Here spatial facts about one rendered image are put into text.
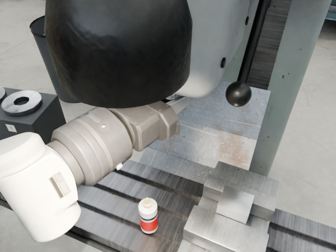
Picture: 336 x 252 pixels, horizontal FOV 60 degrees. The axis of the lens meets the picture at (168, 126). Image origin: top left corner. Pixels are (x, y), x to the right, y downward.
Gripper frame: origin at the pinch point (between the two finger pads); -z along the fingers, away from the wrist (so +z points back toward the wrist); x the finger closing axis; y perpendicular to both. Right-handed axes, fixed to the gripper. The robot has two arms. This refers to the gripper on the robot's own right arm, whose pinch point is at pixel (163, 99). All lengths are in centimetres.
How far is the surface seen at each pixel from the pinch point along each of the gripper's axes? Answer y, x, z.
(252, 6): -13.3, -6.4, -12.6
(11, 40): 124, 325, -93
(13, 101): 13.6, 38.8, 10.8
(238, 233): 22.3, -18.2, -0.8
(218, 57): -13.4, -11.5, 3.9
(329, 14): 97, 58, -356
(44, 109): 14.9, 32.1, 7.0
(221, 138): 31.6, 3.1, -29.3
